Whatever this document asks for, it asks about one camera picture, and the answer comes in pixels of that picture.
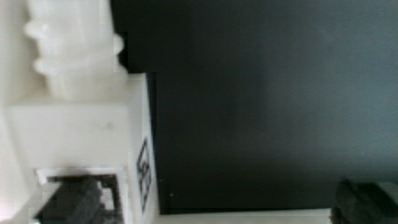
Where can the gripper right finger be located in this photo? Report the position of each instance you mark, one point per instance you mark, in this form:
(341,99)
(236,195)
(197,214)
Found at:
(366,203)

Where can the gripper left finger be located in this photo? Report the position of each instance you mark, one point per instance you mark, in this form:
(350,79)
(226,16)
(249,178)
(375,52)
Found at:
(83,202)

